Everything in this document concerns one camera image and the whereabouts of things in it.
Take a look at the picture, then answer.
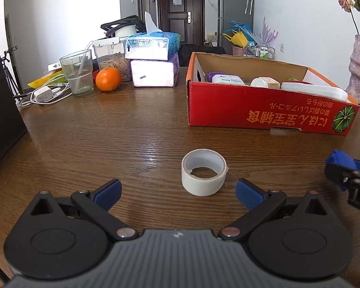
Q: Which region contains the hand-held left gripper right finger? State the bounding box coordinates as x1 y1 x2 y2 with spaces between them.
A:
217 179 330 242

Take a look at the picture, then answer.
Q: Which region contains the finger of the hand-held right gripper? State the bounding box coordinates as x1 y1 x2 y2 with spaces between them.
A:
324 165 353 192
325 150 360 173

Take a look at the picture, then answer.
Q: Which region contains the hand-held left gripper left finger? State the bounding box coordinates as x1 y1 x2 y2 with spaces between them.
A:
30 178 140 242

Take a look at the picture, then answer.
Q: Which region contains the white tape roll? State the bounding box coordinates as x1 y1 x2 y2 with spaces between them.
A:
181 149 228 197

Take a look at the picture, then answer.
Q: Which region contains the white red lint brush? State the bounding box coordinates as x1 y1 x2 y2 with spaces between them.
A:
280 79 348 102

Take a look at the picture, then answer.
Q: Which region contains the red cardboard box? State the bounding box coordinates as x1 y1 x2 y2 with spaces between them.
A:
186 52 360 136

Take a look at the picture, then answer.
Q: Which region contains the yellow white pill case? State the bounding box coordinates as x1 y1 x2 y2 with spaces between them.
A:
250 77 281 89

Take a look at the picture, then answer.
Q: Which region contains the cotton swab box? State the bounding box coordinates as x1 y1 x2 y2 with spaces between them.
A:
211 74 246 86

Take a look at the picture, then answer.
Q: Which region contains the orange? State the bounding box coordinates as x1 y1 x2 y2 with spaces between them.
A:
95 67 122 92

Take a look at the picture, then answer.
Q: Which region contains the white charger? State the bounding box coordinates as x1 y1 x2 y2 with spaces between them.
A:
33 86 53 102

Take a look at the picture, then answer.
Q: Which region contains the clear glass cup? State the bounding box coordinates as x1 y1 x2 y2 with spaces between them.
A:
59 49 94 96

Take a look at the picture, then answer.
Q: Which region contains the white purple tissue pack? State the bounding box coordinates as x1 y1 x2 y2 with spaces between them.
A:
130 53 180 88

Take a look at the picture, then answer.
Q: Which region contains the yellow plastic packet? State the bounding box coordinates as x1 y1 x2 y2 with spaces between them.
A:
28 70 66 89

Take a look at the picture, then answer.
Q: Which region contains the metal rack cart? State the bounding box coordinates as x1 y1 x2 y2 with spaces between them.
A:
246 43 276 60

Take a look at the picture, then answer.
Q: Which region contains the clear jar of nuts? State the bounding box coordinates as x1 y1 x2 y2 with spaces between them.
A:
92 37 132 82

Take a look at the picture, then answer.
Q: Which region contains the black paper bag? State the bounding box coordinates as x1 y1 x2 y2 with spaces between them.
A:
0 0 28 176

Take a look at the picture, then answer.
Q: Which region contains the purple feather decoration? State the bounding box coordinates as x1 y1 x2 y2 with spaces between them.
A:
256 16 279 48

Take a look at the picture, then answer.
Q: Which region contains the yellow watering can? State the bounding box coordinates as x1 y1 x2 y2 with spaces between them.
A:
223 33 248 48

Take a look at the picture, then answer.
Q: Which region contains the black tripod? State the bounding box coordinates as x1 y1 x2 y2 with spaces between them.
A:
1 46 27 102

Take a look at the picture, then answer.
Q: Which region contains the blue tissue pack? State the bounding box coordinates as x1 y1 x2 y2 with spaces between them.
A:
124 11 180 60

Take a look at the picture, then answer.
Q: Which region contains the black and white appliance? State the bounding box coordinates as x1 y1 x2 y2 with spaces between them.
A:
101 15 146 40

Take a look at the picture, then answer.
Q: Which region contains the grey refrigerator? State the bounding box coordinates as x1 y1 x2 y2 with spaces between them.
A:
217 0 254 56

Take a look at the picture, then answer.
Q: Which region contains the dark brown door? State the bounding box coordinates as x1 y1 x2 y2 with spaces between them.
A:
156 0 205 45

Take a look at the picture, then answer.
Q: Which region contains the interior doorway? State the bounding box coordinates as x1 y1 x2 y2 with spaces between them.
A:
138 0 150 33

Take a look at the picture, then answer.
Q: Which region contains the white cable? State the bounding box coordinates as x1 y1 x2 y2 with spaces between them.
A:
19 75 74 108

